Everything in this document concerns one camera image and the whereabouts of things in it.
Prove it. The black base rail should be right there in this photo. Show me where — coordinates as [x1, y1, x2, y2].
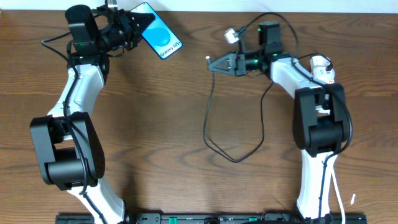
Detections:
[55, 212, 368, 224]

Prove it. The white power strip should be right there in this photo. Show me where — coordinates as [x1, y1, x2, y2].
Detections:
[312, 67, 335, 84]

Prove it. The black USB charging cable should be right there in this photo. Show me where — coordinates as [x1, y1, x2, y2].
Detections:
[202, 53, 333, 164]

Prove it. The blue Samsung Galaxy smartphone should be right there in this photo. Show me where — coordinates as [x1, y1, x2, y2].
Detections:
[130, 2, 183, 60]

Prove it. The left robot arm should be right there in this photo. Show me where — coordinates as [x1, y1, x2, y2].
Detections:
[30, 2, 155, 223]

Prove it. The white USB charger plug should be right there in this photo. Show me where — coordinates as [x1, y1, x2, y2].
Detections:
[310, 55, 333, 71]

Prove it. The small white paper scrap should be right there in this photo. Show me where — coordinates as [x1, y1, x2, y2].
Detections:
[350, 194, 356, 205]

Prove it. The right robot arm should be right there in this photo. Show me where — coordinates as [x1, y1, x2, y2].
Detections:
[208, 21, 353, 223]

